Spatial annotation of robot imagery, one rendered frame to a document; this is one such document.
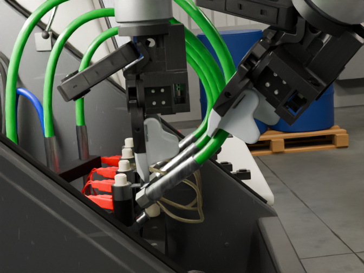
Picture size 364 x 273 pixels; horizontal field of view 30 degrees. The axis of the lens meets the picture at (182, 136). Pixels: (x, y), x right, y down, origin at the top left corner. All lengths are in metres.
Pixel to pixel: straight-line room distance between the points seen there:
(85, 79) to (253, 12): 0.29
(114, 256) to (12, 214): 0.09
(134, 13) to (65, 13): 0.41
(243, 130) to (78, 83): 0.25
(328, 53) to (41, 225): 0.31
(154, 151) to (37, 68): 0.40
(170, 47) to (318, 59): 0.26
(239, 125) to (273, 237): 0.47
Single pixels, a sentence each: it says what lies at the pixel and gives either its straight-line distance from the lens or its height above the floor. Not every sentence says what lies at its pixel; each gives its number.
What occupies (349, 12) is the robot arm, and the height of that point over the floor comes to 1.34.
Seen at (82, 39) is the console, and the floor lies 1.30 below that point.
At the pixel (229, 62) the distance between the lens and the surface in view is 0.75.
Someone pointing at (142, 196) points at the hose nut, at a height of 1.13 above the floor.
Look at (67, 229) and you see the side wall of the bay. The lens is 0.58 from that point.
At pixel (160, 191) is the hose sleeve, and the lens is 0.81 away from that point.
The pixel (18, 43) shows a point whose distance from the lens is 0.99.
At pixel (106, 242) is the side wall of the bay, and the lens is 0.59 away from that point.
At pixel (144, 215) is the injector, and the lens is 0.94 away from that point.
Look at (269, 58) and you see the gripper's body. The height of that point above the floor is 1.30.
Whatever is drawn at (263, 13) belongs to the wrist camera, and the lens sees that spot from 0.68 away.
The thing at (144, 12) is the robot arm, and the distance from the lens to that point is 0.86.
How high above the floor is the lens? 1.36
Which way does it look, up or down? 12 degrees down
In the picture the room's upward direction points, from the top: 4 degrees counter-clockwise
